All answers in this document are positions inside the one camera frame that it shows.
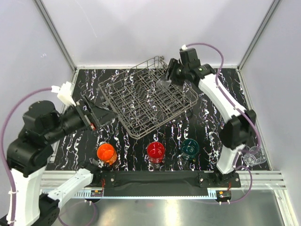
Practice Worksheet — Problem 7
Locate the clear plastic cup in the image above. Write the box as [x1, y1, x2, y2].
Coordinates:
[156, 79, 172, 90]

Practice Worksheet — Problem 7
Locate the orange plastic cup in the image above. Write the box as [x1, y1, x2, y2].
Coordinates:
[96, 143, 117, 165]

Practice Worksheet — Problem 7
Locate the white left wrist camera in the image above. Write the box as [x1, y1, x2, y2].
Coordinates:
[51, 81, 76, 106]

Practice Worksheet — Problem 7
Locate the dark green mug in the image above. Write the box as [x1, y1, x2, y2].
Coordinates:
[181, 139, 199, 160]

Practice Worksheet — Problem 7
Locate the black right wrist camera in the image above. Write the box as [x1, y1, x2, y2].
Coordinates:
[180, 48, 201, 69]

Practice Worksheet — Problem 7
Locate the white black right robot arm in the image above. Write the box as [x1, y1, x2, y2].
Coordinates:
[162, 58, 256, 187]

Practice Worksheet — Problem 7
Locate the red mug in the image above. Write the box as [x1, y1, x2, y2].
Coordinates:
[147, 142, 165, 163]

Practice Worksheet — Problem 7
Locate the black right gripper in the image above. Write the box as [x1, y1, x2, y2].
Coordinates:
[160, 59, 188, 87]

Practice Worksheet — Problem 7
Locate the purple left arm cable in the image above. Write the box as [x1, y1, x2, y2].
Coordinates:
[0, 87, 53, 226]

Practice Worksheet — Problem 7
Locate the grey wire dish rack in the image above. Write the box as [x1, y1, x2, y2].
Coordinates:
[98, 56, 198, 139]

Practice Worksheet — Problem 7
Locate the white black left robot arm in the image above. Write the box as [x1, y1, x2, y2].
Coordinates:
[0, 97, 117, 226]

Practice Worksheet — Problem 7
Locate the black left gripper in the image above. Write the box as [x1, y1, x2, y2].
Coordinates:
[44, 94, 118, 143]

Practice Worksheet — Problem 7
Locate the clear wine glass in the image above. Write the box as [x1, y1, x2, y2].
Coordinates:
[244, 146, 267, 167]

